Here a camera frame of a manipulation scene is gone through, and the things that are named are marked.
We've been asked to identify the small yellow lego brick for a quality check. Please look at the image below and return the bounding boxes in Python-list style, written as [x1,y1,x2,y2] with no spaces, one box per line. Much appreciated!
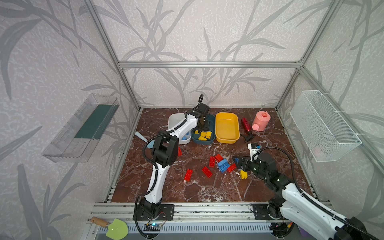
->
[205,132,212,139]

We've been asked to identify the large blue lego brick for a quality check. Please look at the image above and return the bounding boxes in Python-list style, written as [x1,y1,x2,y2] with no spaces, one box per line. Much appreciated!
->
[218,159,230,173]

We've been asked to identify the small red lego brick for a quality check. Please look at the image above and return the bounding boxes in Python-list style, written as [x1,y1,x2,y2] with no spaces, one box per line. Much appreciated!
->
[215,154,224,163]

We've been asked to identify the long red lego brick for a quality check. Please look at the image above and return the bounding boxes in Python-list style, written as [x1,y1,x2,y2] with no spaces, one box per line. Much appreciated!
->
[184,169,193,182]

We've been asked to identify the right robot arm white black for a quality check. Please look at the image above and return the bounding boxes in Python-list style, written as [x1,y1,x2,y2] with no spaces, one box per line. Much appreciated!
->
[232,144,375,240]

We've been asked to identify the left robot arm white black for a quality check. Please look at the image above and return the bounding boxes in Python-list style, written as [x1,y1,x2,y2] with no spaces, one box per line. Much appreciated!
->
[133,94,210,221]

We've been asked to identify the dark teal plastic bin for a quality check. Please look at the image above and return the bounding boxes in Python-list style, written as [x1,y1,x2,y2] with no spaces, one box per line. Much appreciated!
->
[192,115,216,145]

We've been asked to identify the white plastic bin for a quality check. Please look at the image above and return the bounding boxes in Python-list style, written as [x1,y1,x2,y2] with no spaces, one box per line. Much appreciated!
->
[166,113,193,146]

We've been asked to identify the yellow plastic bin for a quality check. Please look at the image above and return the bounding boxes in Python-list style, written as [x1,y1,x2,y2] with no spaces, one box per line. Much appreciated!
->
[216,112,240,144]

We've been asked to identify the red and black hand tool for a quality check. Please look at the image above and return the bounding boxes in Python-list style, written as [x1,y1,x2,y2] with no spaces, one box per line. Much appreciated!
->
[241,118,255,143]

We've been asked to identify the pink toy watering can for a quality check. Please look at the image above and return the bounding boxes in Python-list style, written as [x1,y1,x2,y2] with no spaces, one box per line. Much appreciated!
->
[252,111,271,132]

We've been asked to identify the light blue toy trowel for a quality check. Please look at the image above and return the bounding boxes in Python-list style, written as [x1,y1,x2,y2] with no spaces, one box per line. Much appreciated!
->
[135,132,155,149]

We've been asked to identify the white wire mesh basket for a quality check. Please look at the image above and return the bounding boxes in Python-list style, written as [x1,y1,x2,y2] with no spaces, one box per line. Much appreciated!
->
[290,90,362,163]

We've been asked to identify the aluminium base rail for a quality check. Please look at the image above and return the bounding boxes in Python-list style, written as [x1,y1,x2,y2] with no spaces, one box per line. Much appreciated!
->
[86,201,337,235]

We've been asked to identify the clear plastic wall shelf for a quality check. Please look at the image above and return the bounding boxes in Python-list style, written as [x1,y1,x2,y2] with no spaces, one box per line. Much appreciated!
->
[42,94,120,163]

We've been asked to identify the green toy spade wooden handle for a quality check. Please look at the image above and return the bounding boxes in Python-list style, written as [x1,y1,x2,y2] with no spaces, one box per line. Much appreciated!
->
[90,217,129,240]

